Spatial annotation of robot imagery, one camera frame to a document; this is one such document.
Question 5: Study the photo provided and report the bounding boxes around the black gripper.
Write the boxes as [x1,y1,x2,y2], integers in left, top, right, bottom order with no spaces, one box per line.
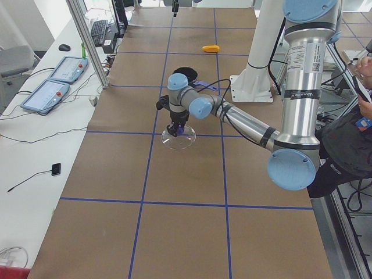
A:
[167,110,189,137]

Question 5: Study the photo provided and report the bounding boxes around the glass lid with blue knob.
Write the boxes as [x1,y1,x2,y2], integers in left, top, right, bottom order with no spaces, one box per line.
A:
[161,124,196,151]

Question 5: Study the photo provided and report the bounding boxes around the yellow corn cob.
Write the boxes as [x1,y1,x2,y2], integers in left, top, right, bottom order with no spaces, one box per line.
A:
[202,45,220,53]

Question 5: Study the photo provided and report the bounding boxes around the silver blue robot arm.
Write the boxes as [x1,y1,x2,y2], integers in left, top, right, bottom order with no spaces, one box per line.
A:
[157,1,342,191]

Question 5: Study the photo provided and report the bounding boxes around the dark blue saucepan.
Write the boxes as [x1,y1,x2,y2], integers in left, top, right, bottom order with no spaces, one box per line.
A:
[173,67,218,91]

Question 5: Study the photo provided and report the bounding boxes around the upper blue teach pendant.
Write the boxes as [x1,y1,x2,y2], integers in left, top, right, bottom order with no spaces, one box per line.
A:
[49,56,88,84]

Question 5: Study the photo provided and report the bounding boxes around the blue teach pendant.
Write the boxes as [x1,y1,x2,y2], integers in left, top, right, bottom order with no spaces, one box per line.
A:
[20,79,70,115]
[49,56,88,84]

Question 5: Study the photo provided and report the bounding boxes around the black keyboard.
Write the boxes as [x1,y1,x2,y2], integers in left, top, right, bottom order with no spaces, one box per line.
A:
[91,20,108,47]

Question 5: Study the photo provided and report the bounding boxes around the small black square device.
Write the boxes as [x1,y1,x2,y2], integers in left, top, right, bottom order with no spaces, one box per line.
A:
[51,163,62,176]

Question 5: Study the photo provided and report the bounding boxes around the lower blue teach pendant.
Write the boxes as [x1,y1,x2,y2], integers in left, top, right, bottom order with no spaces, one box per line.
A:
[20,79,70,115]

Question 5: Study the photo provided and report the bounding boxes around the black computer mouse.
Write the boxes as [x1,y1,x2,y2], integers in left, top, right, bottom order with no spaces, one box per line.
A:
[58,44,71,52]

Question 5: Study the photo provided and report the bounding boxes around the seated person in black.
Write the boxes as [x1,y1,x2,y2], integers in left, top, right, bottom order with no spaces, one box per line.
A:
[306,37,372,199]

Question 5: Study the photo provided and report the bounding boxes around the grey office chair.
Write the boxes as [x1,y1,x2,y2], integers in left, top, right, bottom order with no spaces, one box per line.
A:
[1,45,34,77]

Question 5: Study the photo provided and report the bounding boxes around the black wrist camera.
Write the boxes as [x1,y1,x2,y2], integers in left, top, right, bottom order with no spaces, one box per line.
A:
[156,95,170,111]

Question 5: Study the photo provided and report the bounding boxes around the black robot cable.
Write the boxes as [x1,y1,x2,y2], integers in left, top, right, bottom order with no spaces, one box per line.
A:
[197,78,262,140]

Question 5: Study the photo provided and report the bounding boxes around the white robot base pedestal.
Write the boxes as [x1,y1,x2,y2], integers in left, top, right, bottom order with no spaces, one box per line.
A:
[230,0,285,103]

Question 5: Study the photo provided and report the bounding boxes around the aluminium frame post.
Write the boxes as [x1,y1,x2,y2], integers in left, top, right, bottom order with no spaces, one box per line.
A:
[66,0,109,89]

